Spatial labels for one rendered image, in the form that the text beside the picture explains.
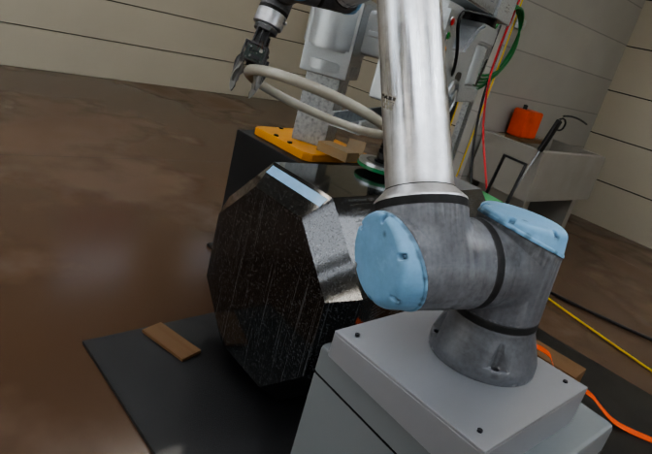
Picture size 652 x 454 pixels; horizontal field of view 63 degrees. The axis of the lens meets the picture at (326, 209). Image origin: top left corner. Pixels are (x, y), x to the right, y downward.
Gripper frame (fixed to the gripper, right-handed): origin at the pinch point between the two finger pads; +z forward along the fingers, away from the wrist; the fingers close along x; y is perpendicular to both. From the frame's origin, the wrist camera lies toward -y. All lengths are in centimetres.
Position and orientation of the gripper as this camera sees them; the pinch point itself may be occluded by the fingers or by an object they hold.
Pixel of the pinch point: (241, 91)
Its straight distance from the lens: 166.0
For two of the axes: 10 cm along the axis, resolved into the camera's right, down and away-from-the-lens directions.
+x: 9.2, 3.9, 1.0
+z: -3.9, 9.2, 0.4
